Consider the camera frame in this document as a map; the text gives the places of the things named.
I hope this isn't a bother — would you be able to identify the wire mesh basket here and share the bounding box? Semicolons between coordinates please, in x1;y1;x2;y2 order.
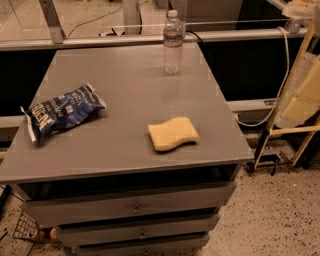
13;211;39;241

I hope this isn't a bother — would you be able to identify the blue chip bag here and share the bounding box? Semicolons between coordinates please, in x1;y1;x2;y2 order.
21;83;106;143

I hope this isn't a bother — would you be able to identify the grey drawer cabinet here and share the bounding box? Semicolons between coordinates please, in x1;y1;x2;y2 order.
0;43;255;256

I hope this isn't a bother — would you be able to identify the grey drawer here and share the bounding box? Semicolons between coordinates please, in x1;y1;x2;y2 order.
77;233;209;256
24;182;236;226
57;213;219;247

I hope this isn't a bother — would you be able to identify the middle grey drawer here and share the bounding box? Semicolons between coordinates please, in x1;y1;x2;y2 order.
57;213;219;247

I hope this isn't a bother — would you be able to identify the bottom grey drawer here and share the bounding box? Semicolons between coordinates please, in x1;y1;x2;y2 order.
77;233;209;256

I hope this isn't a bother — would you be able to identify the black cable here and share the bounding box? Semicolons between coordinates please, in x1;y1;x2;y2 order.
185;30;214;68

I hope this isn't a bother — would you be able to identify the top grey drawer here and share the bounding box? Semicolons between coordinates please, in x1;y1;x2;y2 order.
24;182;236;226

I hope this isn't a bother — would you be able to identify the yellow sponge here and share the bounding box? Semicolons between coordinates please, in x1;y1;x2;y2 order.
148;117;199;151

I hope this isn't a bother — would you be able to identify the metal rail frame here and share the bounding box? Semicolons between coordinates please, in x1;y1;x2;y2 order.
0;27;309;52

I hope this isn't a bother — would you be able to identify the white cable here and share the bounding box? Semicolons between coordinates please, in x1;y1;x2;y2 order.
233;26;291;128

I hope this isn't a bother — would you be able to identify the clear plastic water bottle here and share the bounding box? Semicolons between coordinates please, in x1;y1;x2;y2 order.
163;10;183;75

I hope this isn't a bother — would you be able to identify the yellow wooden frame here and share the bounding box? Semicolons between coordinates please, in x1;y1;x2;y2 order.
251;15;320;171

